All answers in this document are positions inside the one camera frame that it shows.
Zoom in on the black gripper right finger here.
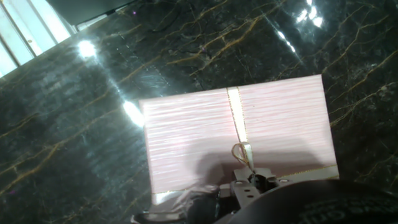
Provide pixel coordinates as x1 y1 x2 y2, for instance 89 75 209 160
217 167 282 218

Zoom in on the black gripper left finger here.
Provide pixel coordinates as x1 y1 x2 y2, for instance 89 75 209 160
130 185 220 224

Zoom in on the pink box lid with ribbon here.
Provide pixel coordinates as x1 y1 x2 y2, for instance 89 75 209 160
139 73 340 206

